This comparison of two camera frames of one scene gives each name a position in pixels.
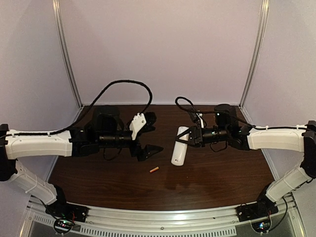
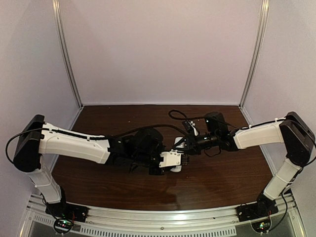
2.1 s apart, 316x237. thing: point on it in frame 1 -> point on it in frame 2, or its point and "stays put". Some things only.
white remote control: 179,150 -> 177,169
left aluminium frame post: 65,50 stays put
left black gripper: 135,142 -> 156,170
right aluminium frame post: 264,15 stays put
